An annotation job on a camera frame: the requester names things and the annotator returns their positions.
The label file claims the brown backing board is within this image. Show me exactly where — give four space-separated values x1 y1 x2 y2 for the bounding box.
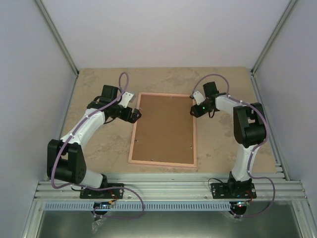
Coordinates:
131 95 196 166

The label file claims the pink picture frame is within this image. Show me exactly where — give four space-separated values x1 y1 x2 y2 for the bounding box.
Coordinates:
128 92 199 169

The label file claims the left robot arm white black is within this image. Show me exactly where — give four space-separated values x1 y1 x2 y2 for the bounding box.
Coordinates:
47 85 142 198

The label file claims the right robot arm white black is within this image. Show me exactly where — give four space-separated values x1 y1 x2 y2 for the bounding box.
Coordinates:
190 82 268 198

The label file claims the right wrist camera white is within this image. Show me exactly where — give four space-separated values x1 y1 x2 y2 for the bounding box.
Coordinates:
190 91 205 105

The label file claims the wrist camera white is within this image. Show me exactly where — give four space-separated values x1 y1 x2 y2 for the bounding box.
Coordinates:
190 91 205 105
118 92 136 108

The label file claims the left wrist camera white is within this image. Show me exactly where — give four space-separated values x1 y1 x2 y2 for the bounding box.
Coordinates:
118 92 136 108

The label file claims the aluminium rail base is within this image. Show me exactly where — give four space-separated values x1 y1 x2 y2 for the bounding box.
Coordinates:
34 173 308 202

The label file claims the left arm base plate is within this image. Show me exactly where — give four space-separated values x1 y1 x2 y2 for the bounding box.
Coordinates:
80 188 123 200

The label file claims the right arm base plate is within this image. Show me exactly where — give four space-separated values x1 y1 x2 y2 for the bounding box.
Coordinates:
210 183 257 199

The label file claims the blue slotted cable duct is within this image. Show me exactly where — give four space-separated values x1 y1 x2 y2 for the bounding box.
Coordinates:
44 202 235 212

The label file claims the left aluminium corner post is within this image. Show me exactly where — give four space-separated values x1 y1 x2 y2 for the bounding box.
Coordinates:
33 0 80 76

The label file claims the aluminium corner post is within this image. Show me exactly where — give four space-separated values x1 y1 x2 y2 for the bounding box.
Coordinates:
33 0 80 76
250 0 298 75

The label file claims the right aluminium corner post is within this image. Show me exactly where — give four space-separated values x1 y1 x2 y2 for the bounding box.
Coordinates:
250 0 298 75

